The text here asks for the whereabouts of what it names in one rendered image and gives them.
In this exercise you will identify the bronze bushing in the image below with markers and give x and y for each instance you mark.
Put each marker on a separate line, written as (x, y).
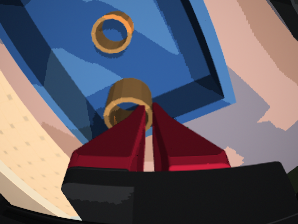
(102, 42)
(127, 90)

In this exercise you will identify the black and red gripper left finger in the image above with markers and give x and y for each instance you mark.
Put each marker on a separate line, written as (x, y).
(117, 147)

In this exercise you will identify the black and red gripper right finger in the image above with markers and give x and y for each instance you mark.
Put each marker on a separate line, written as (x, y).
(180, 147)

